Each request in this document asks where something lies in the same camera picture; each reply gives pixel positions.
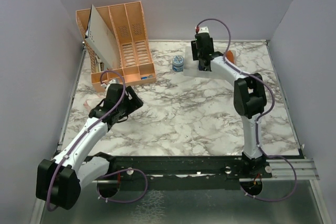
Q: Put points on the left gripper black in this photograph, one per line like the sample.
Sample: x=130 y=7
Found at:
x=134 y=103

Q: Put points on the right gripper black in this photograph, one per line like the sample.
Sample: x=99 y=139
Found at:
x=194 y=51

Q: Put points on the white pink underwear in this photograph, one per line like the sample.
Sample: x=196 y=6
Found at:
x=90 y=103

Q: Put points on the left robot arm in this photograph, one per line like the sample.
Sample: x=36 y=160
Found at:
x=61 y=179

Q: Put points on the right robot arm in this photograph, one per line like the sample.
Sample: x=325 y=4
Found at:
x=249 y=97

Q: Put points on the clear plastic tray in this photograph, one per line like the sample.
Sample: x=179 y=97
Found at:
x=190 y=69

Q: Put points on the small blue white jar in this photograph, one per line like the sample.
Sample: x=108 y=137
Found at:
x=178 y=63

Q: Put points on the rolled orange cloth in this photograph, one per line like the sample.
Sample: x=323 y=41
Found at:
x=230 y=56

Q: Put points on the blue item in organizer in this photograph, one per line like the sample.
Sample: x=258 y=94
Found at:
x=147 y=77

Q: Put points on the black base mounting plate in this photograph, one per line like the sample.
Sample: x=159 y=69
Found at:
x=184 y=172

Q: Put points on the white perforated board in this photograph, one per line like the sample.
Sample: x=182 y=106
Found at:
x=100 y=38

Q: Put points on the orange desk file organizer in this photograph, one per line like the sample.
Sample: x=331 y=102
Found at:
x=127 y=23

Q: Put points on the aluminium rail frame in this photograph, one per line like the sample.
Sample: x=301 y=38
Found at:
x=291 y=195

